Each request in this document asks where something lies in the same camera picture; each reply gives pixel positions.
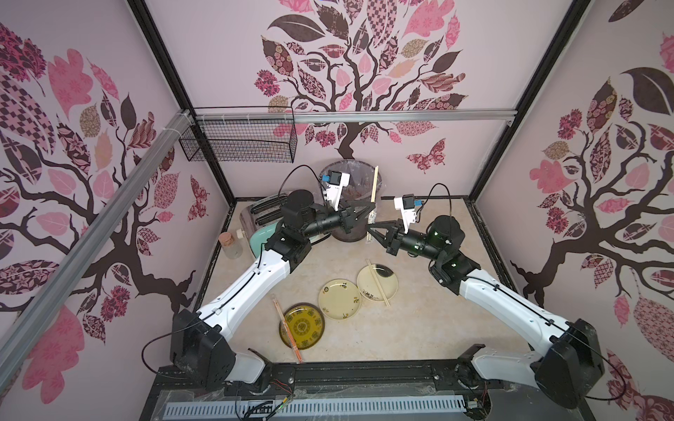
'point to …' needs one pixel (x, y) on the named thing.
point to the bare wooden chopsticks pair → (380, 286)
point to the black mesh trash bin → (358, 232)
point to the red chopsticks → (289, 331)
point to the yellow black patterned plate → (306, 324)
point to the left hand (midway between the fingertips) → (375, 212)
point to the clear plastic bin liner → (360, 184)
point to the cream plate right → (367, 284)
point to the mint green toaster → (260, 220)
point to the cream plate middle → (339, 299)
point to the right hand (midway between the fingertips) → (370, 224)
